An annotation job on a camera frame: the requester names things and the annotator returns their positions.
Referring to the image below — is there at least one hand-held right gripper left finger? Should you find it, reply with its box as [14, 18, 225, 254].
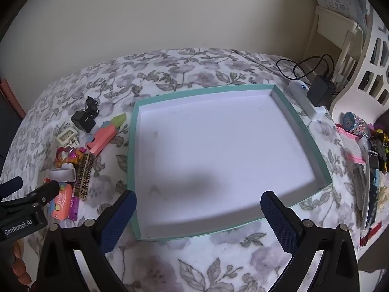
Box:
[36, 189, 138, 292]

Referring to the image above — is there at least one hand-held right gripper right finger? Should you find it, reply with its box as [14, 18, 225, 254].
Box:
[260, 190, 361, 292]

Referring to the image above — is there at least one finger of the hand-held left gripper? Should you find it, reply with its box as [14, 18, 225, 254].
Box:
[27, 180, 60, 208]
[0, 177, 24, 193]

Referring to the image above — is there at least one orange blue carrot knife toy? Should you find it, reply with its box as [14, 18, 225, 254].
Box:
[47, 182, 73, 221]

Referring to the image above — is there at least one white ring band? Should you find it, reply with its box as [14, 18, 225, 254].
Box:
[49, 164, 77, 183]

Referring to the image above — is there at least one purple tube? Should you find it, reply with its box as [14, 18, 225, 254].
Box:
[68, 198, 80, 221]

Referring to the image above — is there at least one gold patterned tube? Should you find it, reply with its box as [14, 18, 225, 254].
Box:
[74, 154, 94, 200]

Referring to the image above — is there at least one orange pink toy figure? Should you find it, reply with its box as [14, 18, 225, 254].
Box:
[55, 146, 87, 169]

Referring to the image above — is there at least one white plastic clip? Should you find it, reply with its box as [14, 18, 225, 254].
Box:
[55, 127, 80, 146]

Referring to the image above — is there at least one black charger cube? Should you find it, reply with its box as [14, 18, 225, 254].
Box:
[71, 111, 95, 133]

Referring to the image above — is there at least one pink blue carrot knife toy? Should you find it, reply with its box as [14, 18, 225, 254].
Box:
[85, 113, 126, 155]

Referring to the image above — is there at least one black toy car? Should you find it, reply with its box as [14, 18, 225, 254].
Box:
[85, 96, 101, 116]

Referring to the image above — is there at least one teal cardboard tray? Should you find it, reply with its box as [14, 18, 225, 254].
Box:
[127, 84, 333, 241]

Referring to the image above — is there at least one person's left hand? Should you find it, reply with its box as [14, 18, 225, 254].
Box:
[11, 239, 32, 288]

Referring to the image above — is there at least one dark cabinet with red edge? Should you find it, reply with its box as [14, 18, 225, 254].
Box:
[0, 79, 26, 171]

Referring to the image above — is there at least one red-edged crochet mat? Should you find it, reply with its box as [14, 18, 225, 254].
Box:
[360, 223, 384, 248]

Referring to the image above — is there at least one smartphone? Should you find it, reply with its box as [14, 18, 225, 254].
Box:
[363, 169, 381, 230]

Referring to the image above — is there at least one pink beaded mat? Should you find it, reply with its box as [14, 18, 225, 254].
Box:
[335, 123, 365, 163]

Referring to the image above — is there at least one silver wristwatch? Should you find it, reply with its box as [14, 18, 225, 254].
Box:
[342, 112, 372, 137]

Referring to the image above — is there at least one black gold toy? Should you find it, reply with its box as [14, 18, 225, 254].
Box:
[369, 129, 389, 172]

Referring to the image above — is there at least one white power strip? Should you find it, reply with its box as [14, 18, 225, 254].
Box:
[287, 81, 327, 120]

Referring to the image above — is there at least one black power adapter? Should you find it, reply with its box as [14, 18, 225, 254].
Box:
[306, 75, 336, 107]

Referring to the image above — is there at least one white cutout shelf panel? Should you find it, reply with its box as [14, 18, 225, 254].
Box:
[330, 6, 389, 119]

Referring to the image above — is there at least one white wooden rack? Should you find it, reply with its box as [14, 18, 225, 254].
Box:
[310, 4, 363, 82]

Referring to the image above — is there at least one white blue booklet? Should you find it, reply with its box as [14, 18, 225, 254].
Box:
[316, 0, 370, 22]

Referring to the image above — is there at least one black cable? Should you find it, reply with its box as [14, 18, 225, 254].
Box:
[276, 54, 338, 81]

